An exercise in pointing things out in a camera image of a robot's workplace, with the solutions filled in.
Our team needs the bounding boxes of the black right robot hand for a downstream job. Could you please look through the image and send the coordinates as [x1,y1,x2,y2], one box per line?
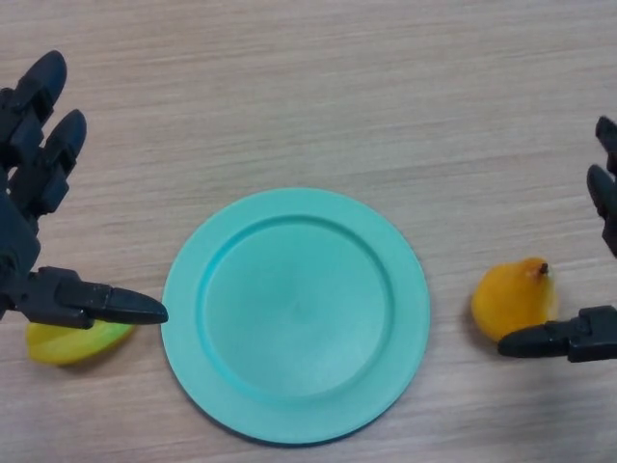
[496,115,617,364]

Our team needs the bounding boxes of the yellow orange pear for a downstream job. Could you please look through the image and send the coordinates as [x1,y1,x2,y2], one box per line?
[470,258,560,342]

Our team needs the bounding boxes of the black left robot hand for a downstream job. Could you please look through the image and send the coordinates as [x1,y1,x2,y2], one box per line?
[0,50,170,331]

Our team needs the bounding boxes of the yellow green starfruit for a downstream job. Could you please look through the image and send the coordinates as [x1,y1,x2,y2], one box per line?
[25,320,136,367]

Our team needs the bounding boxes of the green round plate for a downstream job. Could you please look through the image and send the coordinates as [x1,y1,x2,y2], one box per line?
[161,187,431,446]

